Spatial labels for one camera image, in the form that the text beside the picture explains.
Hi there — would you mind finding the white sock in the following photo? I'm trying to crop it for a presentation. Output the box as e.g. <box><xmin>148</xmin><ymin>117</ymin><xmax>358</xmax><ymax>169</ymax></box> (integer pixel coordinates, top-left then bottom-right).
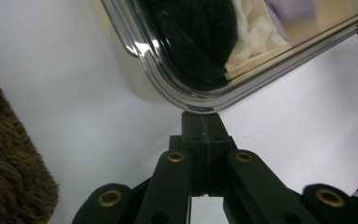
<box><xmin>225</xmin><ymin>0</ymin><xmax>293</xmax><ymax>80</ymax></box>

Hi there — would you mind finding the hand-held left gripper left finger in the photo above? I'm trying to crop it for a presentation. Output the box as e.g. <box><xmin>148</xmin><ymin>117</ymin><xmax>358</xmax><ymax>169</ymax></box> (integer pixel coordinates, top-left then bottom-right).
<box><xmin>169</xmin><ymin>111</ymin><xmax>209</xmax><ymax>198</ymax></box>

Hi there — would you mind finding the clear plastic box lid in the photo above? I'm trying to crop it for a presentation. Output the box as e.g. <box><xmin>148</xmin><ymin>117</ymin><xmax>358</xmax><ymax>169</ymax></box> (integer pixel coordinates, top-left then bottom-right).
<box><xmin>100</xmin><ymin>0</ymin><xmax>358</xmax><ymax>115</ymax></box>

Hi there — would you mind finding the black sock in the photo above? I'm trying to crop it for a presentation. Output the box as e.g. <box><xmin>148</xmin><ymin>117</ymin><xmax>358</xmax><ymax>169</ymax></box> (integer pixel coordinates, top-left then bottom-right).
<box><xmin>143</xmin><ymin>0</ymin><xmax>239</xmax><ymax>92</ymax></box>

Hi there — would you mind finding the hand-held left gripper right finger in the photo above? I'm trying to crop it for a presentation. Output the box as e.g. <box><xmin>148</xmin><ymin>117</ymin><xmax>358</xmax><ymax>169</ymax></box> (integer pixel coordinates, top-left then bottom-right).
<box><xmin>202</xmin><ymin>112</ymin><xmax>238</xmax><ymax>198</ymax></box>

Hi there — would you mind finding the lilac sock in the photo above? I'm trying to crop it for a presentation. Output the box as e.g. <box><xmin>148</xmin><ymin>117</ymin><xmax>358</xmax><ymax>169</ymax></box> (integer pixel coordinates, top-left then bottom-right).
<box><xmin>263</xmin><ymin>0</ymin><xmax>320</xmax><ymax>23</ymax></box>

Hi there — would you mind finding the brown wicker basket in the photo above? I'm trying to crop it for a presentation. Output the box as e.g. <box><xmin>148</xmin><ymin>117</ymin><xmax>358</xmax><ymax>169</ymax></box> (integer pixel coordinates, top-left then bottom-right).
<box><xmin>0</xmin><ymin>60</ymin><xmax>60</xmax><ymax>224</ymax></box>

